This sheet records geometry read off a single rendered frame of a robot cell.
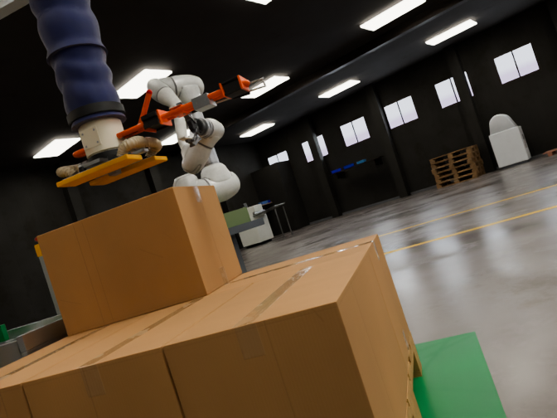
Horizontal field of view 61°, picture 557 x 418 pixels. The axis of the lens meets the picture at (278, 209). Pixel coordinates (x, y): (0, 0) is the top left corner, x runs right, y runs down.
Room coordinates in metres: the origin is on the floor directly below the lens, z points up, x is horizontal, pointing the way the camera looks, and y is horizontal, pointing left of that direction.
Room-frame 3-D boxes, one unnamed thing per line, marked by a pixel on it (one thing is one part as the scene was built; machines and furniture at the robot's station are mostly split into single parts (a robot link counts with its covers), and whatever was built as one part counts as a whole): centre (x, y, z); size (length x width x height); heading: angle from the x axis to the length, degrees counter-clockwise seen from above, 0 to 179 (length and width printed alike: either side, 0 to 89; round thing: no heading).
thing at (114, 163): (1.82, 0.61, 1.13); 0.34 x 0.10 x 0.05; 72
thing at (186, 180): (2.60, 0.44, 1.00); 0.18 x 0.16 x 0.22; 124
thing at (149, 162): (2.00, 0.56, 1.13); 0.34 x 0.10 x 0.05; 72
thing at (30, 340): (2.02, 0.93, 0.58); 0.70 x 0.03 x 0.06; 163
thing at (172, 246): (1.91, 0.57, 0.74); 0.60 x 0.40 x 0.40; 76
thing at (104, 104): (1.91, 0.58, 1.35); 0.23 x 0.23 x 0.04
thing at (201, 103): (1.77, 0.14, 1.22); 0.07 x 0.07 x 0.04; 72
